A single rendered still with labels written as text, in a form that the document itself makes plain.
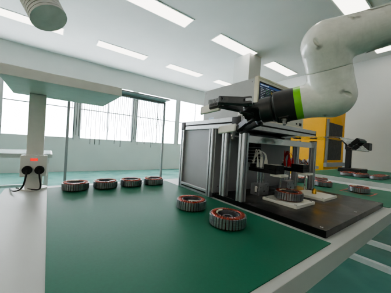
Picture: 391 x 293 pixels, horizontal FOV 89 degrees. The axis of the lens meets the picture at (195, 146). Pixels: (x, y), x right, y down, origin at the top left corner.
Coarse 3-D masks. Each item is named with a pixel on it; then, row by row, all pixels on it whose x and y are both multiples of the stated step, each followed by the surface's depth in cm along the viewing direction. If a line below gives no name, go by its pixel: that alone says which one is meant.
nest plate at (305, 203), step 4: (264, 196) 87; (268, 196) 87; (272, 196) 88; (268, 200) 85; (272, 200) 83; (276, 200) 82; (280, 200) 83; (304, 200) 85; (308, 200) 86; (280, 204) 80; (284, 204) 79; (288, 204) 78; (292, 204) 77; (296, 204) 78; (300, 204) 78; (304, 204) 79; (308, 204) 81; (312, 204) 83; (296, 208) 75
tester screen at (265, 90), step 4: (260, 84) 92; (264, 84) 93; (260, 88) 92; (264, 88) 94; (268, 88) 95; (272, 88) 97; (260, 92) 92; (264, 92) 94; (268, 92) 96; (272, 92) 97; (260, 96) 92; (264, 96) 94; (268, 96) 96
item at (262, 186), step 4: (252, 184) 96; (256, 184) 94; (260, 184) 93; (264, 184) 95; (268, 184) 97; (252, 188) 96; (260, 188) 93; (264, 188) 95; (268, 188) 97; (252, 192) 96; (260, 192) 93; (264, 192) 95
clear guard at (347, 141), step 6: (294, 138) 116; (300, 138) 112; (306, 138) 110; (312, 138) 106; (318, 138) 104; (324, 138) 101; (330, 138) 99; (336, 138) 96; (342, 138) 90; (348, 138) 97; (348, 144) 88; (354, 150) 87; (360, 150) 91; (366, 150) 98
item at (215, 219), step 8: (216, 208) 65; (224, 208) 66; (216, 216) 58; (224, 216) 59; (232, 216) 61; (240, 216) 59; (216, 224) 58; (224, 224) 56; (232, 224) 57; (240, 224) 57
